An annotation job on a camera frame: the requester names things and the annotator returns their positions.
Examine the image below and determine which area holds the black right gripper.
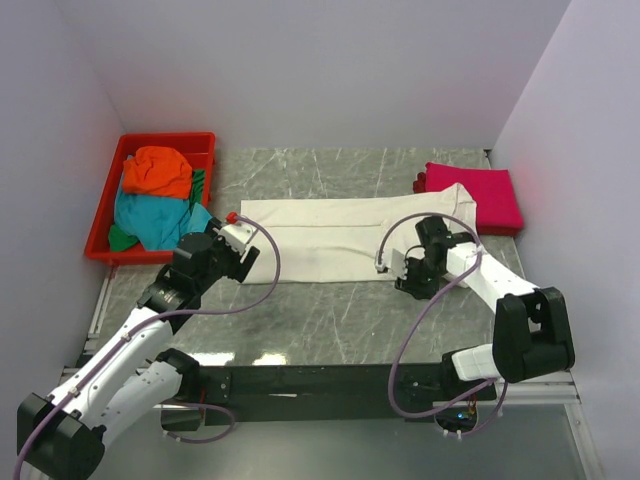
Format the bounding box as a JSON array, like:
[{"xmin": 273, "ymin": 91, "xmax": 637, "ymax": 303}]
[{"xmin": 395, "ymin": 256, "xmax": 446, "ymax": 301}]

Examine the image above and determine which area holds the white t shirt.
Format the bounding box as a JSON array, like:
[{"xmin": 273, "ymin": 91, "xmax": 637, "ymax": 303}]
[{"xmin": 240, "ymin": 183, "xmax": 476, "ymax": 283}]

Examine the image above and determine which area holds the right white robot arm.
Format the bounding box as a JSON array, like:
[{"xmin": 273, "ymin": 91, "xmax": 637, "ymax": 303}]
[{"xmin": 391, "ymin": 215, "xmax": 575, "ymax": 399}]

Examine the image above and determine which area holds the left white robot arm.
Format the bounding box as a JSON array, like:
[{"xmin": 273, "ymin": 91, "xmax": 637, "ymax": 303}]
[{"xmin": 13, "ymin": 222, "xmax": 260, "ymax": 479}]

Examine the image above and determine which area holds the light blue t shirt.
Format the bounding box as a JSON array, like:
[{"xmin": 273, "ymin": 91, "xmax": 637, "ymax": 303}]
[{"xmin": 113, "ymin": 191, "xmax": 222, "ymax": 251}]

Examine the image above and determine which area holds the green t shirt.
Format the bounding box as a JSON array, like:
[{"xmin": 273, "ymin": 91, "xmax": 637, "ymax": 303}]
[{"xmin": 107, "ymin": 168, "xmax": 207, "ymax": 253}]

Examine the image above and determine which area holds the dark red folded t shirt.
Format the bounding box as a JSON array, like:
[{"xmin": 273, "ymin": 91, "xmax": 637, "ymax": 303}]
[{"xmin": 411, "ymin": 169, "xmax": 516, "ymax": 237}]

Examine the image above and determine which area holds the orange t shirt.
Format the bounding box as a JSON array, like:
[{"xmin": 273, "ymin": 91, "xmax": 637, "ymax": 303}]
[{"xmin": 121, "ymin": 146, "xmax": 193, "ymax": 200}]

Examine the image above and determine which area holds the pink folded t shirt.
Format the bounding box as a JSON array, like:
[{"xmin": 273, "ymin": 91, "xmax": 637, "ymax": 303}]
[{"xmin": 423, "ymin": 161, "xmax": 524, "ymax": 231}]

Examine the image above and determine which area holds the red plastic bin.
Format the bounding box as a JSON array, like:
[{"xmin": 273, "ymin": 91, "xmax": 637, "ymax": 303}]
[{"xmin": 84, "ymin": 132, "xmax": 216, "ymax": 266}]

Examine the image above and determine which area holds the black base bar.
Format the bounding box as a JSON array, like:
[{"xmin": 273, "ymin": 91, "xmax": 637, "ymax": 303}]
[{"xmin": 177, "ymin": 363, "xmax": 481, "ymax": 422}]

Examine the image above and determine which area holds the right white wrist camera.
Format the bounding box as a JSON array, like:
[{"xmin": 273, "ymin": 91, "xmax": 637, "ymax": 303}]
[{"xmin": 374, "ymin": 249, "xmax": 408, "ymax": 279}]

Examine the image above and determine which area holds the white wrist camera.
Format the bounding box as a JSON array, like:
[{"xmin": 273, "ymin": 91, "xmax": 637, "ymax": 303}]
[
  {"xmin": 218, "ymin": 212, "xmax": 257, "ymax": 259},
  {"xmin": 374, "ymin": 249, "xmax": 408, "ymax": 279}
]

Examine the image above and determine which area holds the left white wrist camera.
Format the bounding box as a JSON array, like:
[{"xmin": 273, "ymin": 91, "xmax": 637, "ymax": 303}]
[{"xmin": 218, "ymin": 212, "xmax": 257, "ymax": 259}]

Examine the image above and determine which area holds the aluminium rail frame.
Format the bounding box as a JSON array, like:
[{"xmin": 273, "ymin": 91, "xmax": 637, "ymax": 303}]
[{"xmin": 29, "ymin": 365, "xmax": 606, "ymax": 480}]

